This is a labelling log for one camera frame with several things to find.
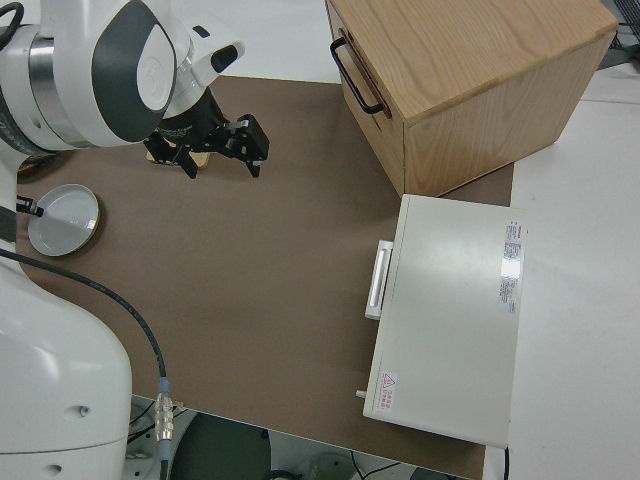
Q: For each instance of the wooden mug rack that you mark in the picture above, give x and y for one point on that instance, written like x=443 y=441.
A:
x=203 y=160

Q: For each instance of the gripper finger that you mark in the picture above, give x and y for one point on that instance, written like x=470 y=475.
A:
x=30 y=205

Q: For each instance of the gray plate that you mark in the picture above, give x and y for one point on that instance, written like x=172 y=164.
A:
x=62 y=225

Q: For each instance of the brown table mat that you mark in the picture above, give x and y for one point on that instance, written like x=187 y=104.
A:
x=250 y=275

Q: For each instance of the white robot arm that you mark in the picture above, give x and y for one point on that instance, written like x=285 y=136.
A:
x=60 y=350

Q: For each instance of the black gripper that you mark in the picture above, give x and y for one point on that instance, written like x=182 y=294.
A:
x=252 y=140

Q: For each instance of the white toaster oven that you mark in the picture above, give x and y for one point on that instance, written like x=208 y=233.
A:
x=450 y=325

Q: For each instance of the round wicker basket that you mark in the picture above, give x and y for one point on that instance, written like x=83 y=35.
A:
x=32 y=165

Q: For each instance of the dark round robot pedestal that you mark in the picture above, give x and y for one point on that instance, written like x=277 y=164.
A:
x=220 y=450

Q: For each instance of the wooden drawer cabinet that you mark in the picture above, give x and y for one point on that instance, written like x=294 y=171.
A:
x=475 y=75

